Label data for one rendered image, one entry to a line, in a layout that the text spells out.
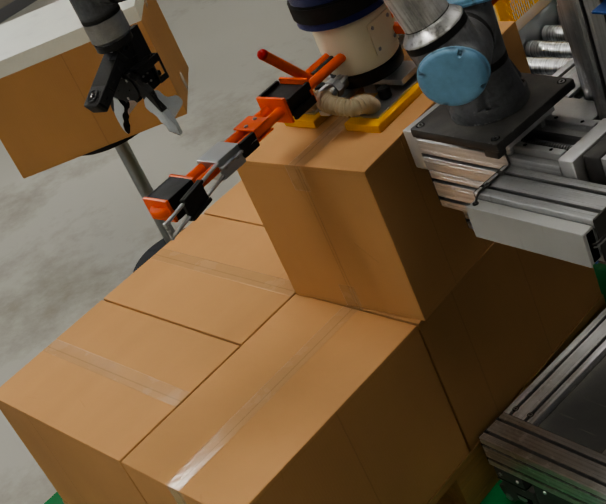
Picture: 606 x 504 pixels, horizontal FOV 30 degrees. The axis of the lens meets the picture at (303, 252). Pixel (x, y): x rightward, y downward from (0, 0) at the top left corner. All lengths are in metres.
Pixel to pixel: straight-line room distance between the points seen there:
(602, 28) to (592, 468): 0.95
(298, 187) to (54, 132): 1.53
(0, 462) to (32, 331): 0.72
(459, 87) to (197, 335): 1.15
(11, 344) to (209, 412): 1.94
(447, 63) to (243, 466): 0.95
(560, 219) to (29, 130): 2.29
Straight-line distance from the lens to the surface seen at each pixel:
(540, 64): 3.39
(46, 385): 2.96
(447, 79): 1.92
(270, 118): 2.35
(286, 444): 2.37
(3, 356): 4.37
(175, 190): 2.21
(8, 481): 3.75
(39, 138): 3.88
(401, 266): 2.43
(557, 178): 2.04
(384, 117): 2.44
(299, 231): 2.59
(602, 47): 2.10
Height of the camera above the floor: 2.02
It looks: 30 degrees down
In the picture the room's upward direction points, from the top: 25 degrees counter-clockwise
